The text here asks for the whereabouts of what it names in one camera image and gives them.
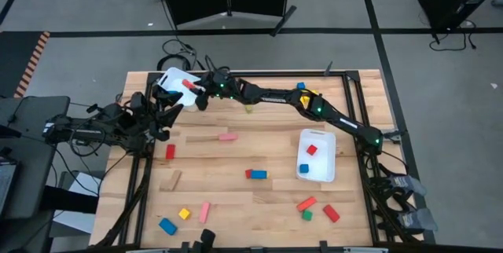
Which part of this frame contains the black power cable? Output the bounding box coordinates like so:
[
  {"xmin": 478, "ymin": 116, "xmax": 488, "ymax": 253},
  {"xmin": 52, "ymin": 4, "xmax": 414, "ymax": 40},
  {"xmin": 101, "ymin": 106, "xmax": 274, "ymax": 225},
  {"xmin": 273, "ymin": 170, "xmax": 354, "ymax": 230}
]
[{"xmin": 428, "ymin": 20, "xmax": 478, "ymax": 53}]

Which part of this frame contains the dark laptop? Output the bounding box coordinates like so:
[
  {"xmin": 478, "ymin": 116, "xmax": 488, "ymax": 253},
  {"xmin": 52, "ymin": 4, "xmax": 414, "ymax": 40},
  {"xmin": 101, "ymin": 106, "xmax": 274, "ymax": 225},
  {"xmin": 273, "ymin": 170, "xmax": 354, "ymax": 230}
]
[{"xmin": 0, "ymin": 157, "xmax": 19, "ymax": 215}]

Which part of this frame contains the black coiled floor cable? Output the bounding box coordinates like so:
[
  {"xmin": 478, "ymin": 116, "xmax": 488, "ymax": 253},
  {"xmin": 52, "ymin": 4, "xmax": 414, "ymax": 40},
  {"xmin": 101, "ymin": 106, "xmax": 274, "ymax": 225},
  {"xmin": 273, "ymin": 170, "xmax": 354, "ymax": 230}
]
[{"xmin": 143, "ymin": 0, "xmax": 205, "ymax": 72}]

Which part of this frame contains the black cable bundle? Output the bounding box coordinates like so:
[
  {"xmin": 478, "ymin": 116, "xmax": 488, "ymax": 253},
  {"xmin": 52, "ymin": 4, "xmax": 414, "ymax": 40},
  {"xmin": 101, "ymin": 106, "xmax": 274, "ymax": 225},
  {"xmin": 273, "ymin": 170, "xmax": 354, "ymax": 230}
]
[{"xmin": 363, "ymin": 154, "xmax": 412, "ymax": 243}]

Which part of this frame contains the natural wood long block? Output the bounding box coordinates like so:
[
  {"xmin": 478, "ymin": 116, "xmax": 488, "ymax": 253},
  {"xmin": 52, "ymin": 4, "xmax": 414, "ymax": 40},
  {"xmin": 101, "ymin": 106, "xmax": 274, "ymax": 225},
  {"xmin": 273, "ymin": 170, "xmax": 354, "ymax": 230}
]
[{"xmin": 160, "ymin": 169, "xmax": 183, "ymax": 192}]

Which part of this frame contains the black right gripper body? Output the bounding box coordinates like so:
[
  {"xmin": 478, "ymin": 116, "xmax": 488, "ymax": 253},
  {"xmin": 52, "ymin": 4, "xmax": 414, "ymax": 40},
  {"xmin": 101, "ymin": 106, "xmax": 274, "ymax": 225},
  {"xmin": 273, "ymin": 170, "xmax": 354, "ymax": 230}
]
[{"xmin": 195, "ymin": 68, "xmax": 239, "ymax": 112}]

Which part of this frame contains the dark grey desk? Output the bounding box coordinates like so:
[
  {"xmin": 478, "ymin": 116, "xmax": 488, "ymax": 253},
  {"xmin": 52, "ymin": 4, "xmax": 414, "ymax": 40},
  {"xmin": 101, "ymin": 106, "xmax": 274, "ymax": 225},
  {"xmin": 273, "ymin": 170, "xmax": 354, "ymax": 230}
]
[{"xmin": 0, "ymin": 94, "xmax": 72, "ymax": 222}]

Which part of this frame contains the black floor mat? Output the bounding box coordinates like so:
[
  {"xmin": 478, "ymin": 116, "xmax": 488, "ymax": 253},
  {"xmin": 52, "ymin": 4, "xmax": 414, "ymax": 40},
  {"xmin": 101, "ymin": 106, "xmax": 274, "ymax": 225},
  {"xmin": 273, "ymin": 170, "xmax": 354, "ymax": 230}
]
[{"xmin": 0, "ymin": 31, "xmax": 45, "ymax": 97}]

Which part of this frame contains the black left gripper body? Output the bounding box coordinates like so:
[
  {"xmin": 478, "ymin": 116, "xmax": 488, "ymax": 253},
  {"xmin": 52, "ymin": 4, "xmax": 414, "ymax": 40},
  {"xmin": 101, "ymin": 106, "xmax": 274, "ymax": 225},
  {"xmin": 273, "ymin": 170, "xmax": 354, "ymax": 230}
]
[{"xmin": 130, "ymin": 90, "xmax": 171, "ymax": 142}]

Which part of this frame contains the black desk leg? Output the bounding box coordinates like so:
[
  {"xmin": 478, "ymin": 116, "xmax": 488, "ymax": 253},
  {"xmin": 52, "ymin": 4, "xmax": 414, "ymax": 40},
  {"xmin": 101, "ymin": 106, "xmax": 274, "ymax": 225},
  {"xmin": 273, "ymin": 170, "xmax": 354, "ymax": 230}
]
[{"xmin": 38, "ymin": 185, "xmax": 100, "ymax": 215}]

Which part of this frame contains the orange-red long wooden block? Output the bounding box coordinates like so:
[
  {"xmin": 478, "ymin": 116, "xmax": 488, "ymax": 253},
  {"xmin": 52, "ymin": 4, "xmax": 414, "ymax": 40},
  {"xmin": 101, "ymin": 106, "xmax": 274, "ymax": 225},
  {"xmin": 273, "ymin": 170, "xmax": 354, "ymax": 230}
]
[{"xmin": 296, "ymin": 196, "xmax": 318, "ymax": 212}]

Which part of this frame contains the white box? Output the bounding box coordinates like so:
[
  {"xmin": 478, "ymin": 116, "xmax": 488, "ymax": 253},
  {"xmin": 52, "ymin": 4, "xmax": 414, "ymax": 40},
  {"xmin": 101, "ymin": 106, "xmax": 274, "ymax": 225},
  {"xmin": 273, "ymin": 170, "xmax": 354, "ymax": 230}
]
[{"xmin": 52, "ymin": 170, "xmax": 104, "ymax": 235}]

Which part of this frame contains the grey weight bag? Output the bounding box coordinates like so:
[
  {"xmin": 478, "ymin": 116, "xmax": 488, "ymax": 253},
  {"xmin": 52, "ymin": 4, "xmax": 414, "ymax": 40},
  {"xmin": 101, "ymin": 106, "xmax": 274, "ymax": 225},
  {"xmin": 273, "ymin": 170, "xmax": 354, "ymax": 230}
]
[
  {"xmin": 395, "ymin": 207, "xmax": 439, "ymax": 233},
  {"xmin": 387, "ymin": 173, "xmax": 428, "ymax": 198}
]

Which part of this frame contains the white plastic bin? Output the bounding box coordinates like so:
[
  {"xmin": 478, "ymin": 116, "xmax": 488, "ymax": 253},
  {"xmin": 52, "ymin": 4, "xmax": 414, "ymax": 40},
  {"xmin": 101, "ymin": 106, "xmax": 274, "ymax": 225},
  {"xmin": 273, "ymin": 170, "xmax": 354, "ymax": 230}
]
[
  {"xmin": 156, "ymin": 66, "xmax": 202, "ymax": 108},
  {"xmin": 295, "ymin": 128, "xmax": 337, "ymax": 183}
]

